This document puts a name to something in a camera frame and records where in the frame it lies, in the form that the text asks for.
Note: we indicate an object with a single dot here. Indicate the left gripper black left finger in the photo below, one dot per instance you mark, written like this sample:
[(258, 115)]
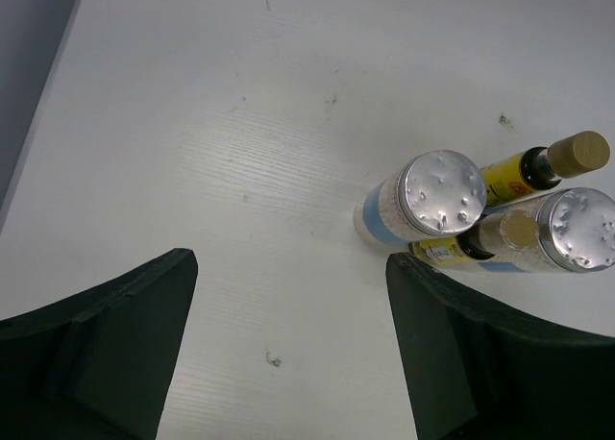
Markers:
[(98, 364)]

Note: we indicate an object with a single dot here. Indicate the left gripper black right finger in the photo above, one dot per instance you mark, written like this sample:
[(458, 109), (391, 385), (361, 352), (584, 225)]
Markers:
[(477, 368)]

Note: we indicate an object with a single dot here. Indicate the white granule jar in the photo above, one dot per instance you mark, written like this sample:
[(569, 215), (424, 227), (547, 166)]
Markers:
[(438, 194), (575, 234)]

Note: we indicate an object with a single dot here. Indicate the front yellow label bottle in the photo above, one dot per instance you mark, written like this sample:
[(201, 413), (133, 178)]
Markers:
[(498, 237)]

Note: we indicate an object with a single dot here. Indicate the yellow label bottle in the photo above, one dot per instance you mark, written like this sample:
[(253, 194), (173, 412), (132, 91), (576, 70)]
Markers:
[(543, 168), (498, 237)]

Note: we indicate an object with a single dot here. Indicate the rear yellow label bottle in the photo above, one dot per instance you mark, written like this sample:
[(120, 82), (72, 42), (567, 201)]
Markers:
[(543, 168)]

